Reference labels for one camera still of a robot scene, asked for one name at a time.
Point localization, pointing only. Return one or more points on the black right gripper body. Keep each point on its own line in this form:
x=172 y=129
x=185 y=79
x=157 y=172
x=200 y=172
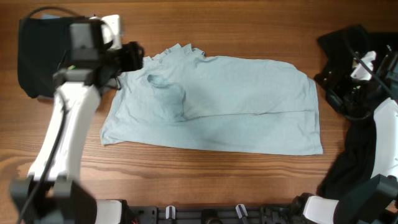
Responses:
x=348 y=91

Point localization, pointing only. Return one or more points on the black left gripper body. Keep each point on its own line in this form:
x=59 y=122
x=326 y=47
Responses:
x=125 y=59

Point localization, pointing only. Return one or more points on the light blue t-shirt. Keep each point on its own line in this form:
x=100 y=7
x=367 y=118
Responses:
x=182 y=98

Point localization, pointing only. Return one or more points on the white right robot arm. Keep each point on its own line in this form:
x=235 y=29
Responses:
x=373 y=174

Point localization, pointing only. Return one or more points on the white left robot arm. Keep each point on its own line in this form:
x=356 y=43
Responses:
x=51 y=192

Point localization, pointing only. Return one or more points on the black clothes pile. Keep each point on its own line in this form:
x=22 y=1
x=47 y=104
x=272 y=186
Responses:
x=358 y=53

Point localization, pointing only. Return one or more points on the folded black garment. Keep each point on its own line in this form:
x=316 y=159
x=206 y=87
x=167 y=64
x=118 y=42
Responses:
x=43 y=47

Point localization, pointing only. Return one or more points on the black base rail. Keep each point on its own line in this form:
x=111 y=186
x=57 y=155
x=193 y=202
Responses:
x=268 y=214

